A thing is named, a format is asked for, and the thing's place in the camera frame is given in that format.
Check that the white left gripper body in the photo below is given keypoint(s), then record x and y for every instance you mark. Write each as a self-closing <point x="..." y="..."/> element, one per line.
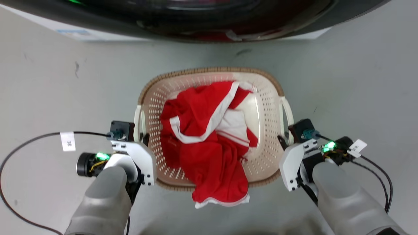
<point x="143" y="160"/>

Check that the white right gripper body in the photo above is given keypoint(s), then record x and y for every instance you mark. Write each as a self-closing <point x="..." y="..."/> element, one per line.
<point x="290" y="163"/>

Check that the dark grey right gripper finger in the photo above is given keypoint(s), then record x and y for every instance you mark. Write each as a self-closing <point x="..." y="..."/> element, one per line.
<point x="282" y="143"/>

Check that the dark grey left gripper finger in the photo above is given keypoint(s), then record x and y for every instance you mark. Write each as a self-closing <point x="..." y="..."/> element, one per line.
<point x="146" y="138"/>

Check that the beige perforated plastic laundry basket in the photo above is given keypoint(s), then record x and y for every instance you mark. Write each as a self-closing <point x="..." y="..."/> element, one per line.
<point x="264" y="107"/>

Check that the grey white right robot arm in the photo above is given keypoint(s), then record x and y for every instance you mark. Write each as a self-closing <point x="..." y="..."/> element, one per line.
<point x="343" y="199"/>

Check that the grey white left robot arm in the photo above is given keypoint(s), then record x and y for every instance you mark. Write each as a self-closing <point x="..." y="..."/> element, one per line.
<point x="104" y="202"/>

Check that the red and white garment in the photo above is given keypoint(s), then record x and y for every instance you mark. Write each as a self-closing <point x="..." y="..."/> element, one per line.
<point x="202" y="143"/>

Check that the blue sticker on washing machine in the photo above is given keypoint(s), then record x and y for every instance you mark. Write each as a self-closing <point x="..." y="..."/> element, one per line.
<point x="73" y="32"/>

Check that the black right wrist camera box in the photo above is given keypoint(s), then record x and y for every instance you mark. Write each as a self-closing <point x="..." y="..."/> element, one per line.
<point x="300" y="128"/>

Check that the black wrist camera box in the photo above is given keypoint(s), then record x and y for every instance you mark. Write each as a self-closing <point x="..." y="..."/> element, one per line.
<point x="300" y="128"/>
<point x="123" y="128"/>

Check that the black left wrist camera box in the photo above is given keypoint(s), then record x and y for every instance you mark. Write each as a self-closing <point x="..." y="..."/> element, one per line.
<point x="123" y="128"/>

